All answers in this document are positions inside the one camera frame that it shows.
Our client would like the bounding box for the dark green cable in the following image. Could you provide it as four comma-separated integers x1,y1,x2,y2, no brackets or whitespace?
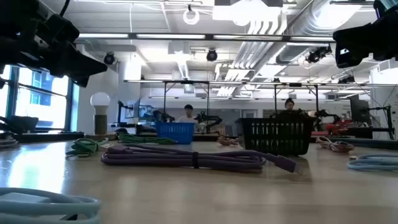
117,133,177,146

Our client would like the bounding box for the round wooden lamp base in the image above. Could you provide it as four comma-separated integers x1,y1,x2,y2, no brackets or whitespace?
84,133,118,141

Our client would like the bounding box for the black overhead bar with lights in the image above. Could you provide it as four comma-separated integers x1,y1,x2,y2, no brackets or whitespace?
77,32,336,44

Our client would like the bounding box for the light green cable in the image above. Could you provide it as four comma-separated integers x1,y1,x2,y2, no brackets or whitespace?
65,138,109,158

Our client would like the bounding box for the black bulky device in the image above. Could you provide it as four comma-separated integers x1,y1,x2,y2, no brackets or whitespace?
0,115,40,135

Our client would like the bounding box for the light blue cable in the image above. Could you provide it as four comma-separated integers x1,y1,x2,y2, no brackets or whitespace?
0,187,103,224
347,152,398,172

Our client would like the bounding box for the purple USB cable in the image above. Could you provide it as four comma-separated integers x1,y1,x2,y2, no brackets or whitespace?
100,143,304,175

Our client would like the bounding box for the black computer monitor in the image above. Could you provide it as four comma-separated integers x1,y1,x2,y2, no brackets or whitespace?
349,94,371,126

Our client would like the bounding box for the black overhead camera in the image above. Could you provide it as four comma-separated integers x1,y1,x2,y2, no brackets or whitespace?
305,45,333,65

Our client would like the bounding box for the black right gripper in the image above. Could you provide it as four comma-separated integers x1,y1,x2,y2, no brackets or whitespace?
332,9,398,69

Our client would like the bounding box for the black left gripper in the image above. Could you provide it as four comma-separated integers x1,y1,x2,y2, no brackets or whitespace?
0,0,108,88

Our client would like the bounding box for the black background station frame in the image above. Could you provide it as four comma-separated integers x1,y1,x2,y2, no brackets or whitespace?
272,82,320,119
161,80,211,125

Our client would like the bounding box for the white cable ring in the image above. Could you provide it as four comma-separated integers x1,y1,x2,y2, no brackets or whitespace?
182,8,200,26

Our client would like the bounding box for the orange cable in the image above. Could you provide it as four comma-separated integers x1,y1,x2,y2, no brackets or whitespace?
216,136,241,147

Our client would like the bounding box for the red machine part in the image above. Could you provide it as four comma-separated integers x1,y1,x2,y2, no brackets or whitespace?
325,119,353,136

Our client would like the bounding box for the silver ventilation duct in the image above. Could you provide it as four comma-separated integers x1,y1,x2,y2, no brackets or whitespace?
275,0,363,65

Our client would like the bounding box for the blue plastic basket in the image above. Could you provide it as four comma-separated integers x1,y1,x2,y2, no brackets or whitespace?
154,121,196,145

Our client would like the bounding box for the grey computer monitor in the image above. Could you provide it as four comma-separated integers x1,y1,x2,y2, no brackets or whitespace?
117,98,141,125

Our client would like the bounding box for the person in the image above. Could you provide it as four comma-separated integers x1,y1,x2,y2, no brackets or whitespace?
176,104,200,124
283,97,296,112

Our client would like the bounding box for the white globe lamp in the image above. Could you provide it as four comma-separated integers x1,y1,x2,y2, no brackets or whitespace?
90,91,111,136

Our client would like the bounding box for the red and grey cable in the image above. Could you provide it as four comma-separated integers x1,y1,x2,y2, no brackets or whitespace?
315,136,355,153

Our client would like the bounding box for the white ceiling light panel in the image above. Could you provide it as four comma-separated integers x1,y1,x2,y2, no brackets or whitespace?
212,4,289,35

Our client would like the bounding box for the black plastic basket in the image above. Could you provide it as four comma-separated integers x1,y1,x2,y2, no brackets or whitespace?
239,117,315,156

